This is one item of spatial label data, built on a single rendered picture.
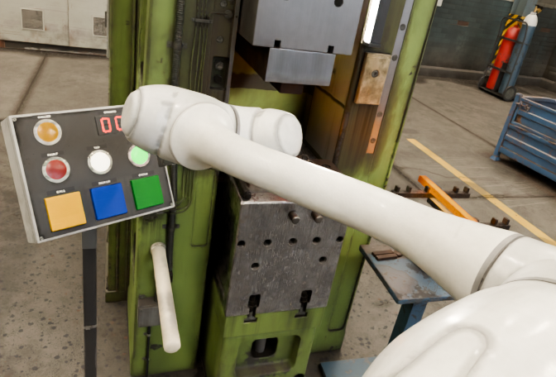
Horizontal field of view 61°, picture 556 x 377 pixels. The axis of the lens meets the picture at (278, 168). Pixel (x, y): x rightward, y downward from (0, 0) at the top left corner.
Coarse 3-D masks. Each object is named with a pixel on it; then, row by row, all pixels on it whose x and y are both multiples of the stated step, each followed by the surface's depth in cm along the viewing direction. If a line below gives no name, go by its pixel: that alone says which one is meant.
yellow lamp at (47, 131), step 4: (44, 124) 104; (48, 124) 104; (52, 124) 105; (40, 128) 103; (44, 128) 103; (48, 128) 104; (52, 128) 105; (56, 128) 105; (40, 132) 103; (44, 132) 103; (48, 132) 104; (52, 132) 105; (56, 132) 105; (40, 136) 103; (44, 136) 103; (48, 136) 104; (52, 136) 104; (56, 136) 105; (44, 140) 103; (48, 140) 104; (52, 140) 104
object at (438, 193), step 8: (424, 176) 172; (424, 184) 168; (432, 184) 166; (432, 192) 164; (440, 192) 161; (440, 200) 159; (448, 200) 156; (448, 208) 155; (456, 208) 151; (456, 216) 151; (464, 216) 148
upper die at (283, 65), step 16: (240, 48) 156; (256, 48) 139; (272, 48) 128; (256, 64) 138; (272, 64) 130; (288, 64) 131; (304, 64) 133; (320, 64) 134; (272, 80) 132; (288, 80) 133; (304, 80) 135; (320, 80) 136
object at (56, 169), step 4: (52, 160) 104; (56, 160) 105; (60, 160) 105; (48, 164) 103; (52, 164) 104; (56, 164) 104; (60, 164) 105; (64, 164) 106; (48, 168) 103; (52, 168) 104; (56, 168) 104; (60, 168) 105; (64, 168) 105; (48, 172) 103; (52, 172) 104; (56, 172) 104; (60, 172) 105; (64, 172) 105; (52, 176) 104; (56, 176) 104; (60, 176) 105; (64, 176) 105
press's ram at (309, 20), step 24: (264, 0) 121; (288, 0) 123; (312, 0) 125; (336, 0) 127; (360, 0) 129; (240, 24) 137; (264, 24) 124; (288, 24) 126; (312, 24) 128; (336, 24) 130; (288, 48) 129; (312, 48) 131; (336, 48) 133
